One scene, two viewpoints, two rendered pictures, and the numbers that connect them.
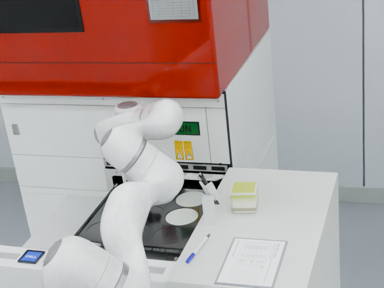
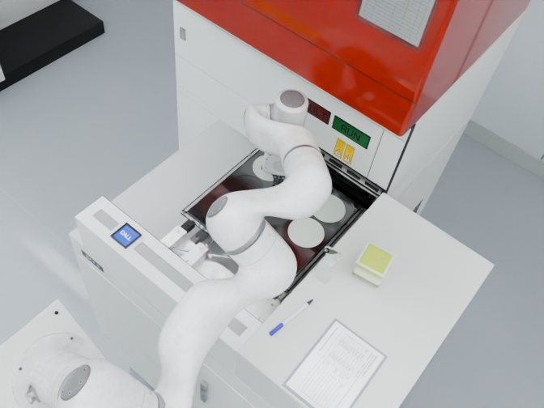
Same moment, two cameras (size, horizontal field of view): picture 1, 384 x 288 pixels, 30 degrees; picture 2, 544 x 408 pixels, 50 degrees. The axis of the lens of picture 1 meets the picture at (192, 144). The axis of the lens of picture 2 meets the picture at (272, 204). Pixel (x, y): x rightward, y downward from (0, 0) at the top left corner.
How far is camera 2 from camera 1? 100 cm
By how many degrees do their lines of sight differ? 29
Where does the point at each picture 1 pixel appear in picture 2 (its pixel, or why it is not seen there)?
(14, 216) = not seen: hidden behind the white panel
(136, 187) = (220, 301)
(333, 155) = (528, 119)
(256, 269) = (333, 386)
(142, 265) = not seen: outside the picture
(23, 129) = (190, 38)
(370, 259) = (503, 243)
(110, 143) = (215, 224)
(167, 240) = not seen: hidden behind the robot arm
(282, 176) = (431, 240)
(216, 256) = (303, 340)
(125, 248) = (172, 381)
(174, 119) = (311, 208)
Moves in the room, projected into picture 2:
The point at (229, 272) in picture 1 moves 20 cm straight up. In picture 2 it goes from (304, 375) to (320, 337)
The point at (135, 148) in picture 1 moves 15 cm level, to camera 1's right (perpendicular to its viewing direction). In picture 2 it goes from (243, 240) to (320, 266)
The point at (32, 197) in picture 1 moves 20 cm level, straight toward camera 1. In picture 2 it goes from (185, 99) to (176, 142)
